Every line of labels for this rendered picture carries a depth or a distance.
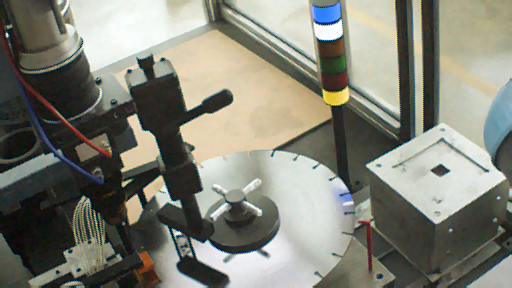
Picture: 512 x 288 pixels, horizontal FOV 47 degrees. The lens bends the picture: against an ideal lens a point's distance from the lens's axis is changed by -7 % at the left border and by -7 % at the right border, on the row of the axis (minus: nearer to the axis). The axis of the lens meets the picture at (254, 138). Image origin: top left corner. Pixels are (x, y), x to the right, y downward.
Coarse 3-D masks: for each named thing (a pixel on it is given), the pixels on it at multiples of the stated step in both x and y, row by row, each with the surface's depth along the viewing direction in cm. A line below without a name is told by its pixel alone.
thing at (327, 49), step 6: (342, 36) 99; (318, 42) 100; (324, 42) 99; (330, 42) 98; (336, 42) 99; (342, 42) 100; (318, 48) 101; (324, 48) 99; (330, 48) 99; (336, 48) 99; (342, 48) 100; (318, 54) 102; (324, 54) 100; (330, 54) 100; (336, 54) 100
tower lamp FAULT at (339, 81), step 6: (342, 72) 102; (324, 78) 104; (330, 78) 103; (336, 78) 103; (342, 78) 103; (324, 84) 104; (330, 84) 103; (336, 84) 103; (342, 84) 104; (330, 90) 104; (336, 90) 104
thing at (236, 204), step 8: (256, 184) 89; (216, 192) 89; (224, 192) 88; (232, 192) 87; (240, 192) 87; (248, 192) 88; (232, 200) 86; (240, 200) 86; (224, 208) 86; (232, 208) 87; (240, 208) 87; (248, 208) 85; (256, 208) 85; (216, 216) 85
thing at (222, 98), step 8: (224, 88) 68; (208, 96) 68; (216, 96) 68; (224, 96) 68; (232, 96) 68; (200, 104) 68; (208, 104) 68; (216, 104) 68; (224, 104) 68; (184, 112) 68; (192, 112) 68; (200, 112) 68; (208, 112) 68; (176, 120) 68; (184, 120) 68; (192, 120) 68; (176, 128) 68
